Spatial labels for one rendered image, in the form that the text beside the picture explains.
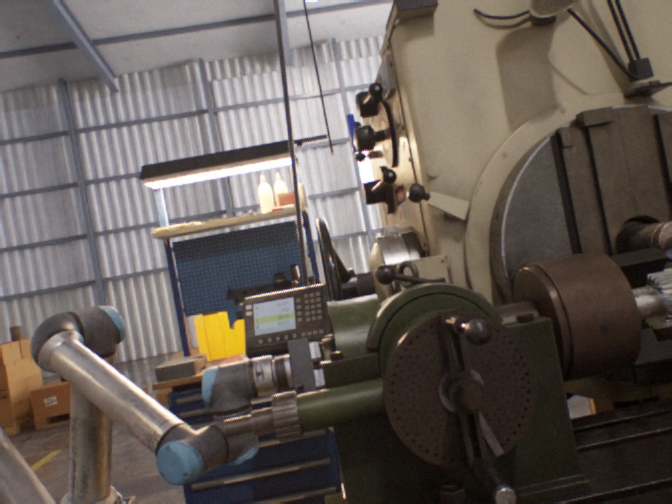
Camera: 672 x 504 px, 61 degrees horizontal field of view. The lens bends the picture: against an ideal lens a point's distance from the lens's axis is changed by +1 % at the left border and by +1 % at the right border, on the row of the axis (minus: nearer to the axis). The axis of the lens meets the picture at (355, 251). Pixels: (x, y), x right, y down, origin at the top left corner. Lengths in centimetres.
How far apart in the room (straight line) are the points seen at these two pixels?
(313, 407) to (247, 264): 268
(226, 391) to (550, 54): 104
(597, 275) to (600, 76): 63
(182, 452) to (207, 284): 221
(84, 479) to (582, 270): 148
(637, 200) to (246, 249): 248
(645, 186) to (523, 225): 26
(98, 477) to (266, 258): 179
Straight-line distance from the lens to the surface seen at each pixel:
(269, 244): 335
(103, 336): 173
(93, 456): 187
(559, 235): 120
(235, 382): 136
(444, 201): 120
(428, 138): 126
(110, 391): 146
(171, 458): 130
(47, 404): 859
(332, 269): 125
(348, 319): 82
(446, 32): 134
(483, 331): 57
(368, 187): 167
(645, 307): 100
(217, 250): 340
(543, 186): 120
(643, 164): 129
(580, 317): 87
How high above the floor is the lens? 135
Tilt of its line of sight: 1 degrees up
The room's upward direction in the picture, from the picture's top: 11 degrees counter-clockwise
